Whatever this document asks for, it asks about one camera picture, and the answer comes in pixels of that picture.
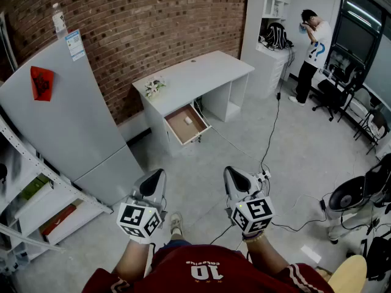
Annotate beaded bracelet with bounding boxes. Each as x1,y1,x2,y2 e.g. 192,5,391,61
242,230,265,244

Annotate person's right forearm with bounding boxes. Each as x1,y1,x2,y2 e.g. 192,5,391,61
244,234,290,275

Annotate person's beige shoe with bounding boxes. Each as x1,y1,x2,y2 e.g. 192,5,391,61
169,212,185,236

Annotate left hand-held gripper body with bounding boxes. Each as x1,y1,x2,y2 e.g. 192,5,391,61
116,193,168,245

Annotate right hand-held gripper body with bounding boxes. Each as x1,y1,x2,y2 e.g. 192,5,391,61
225,190,276,237

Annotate person's red shirt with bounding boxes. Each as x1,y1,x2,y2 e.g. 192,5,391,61
81,244,335,293

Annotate blue and white sticker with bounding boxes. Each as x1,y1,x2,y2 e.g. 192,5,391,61
64,29,86,62

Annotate round wooden stool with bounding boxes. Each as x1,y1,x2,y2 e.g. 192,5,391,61
327,254,368,293

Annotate white metal shelf rack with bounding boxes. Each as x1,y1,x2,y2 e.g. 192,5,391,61
0,114,114,276

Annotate black power cable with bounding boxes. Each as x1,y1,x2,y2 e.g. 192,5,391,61
260,48,294,171

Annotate black framed window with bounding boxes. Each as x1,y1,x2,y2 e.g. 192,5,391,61
324,0,386,70

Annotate person's blue shorts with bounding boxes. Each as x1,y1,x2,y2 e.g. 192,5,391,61
155,239,194,253

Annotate clear plastic bottle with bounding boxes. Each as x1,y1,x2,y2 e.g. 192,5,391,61
51,2,69,40

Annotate white flower bouquet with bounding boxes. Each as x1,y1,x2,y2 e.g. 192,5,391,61
144,76,167,101

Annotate person's left forearm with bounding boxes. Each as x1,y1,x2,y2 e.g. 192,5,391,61
114,239,154,283

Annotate black office chair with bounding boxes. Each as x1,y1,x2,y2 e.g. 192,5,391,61
309,63,366,123

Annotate red book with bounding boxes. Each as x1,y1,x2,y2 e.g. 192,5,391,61
40,204,78,236

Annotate black backpack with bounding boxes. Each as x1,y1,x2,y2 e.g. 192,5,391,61
263,22,290,51

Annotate red paper decoration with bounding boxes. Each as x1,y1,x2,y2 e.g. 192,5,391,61
29,65,55,102

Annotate white desk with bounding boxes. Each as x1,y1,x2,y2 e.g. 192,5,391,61
132,50,256,158

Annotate thin white cable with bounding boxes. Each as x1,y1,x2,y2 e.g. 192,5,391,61
194,101,264,165

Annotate white drawer with brown bottom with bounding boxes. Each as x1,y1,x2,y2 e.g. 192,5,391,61
164,103,213,147

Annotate white cabinet with shelves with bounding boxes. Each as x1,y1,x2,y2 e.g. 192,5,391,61
239,0,296,101

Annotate grey refrigerator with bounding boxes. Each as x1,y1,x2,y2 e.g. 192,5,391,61
0,29,145,208

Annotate white power strip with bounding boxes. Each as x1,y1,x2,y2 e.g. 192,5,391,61
255,169,272,183

